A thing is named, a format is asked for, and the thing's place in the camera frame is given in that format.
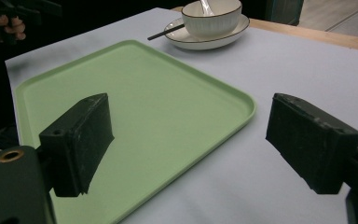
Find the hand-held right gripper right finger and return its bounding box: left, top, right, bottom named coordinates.
left=265, top=92, right=358, bottom=195

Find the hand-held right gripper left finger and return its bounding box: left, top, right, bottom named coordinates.
left=38, top=92, right=116, bottom=198

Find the white table sheet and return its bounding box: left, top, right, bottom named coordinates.
left=5, top=7, right=358, bottom=224

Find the green plastic tray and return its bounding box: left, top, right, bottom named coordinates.
left=13, top=39, right=257, bottom=224

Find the black chopstick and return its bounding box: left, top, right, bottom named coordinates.
left=146, top=23, right=186, bottom=42

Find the white plate with dark rim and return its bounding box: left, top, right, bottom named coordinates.
left=163, top=13, right=251, bottom=51

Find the white ribbed bowl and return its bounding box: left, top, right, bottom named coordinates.
left=181, top=0, right=243, bottom=40

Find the white spoon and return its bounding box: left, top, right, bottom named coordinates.
left=200, top=0, right=215, bottom=17

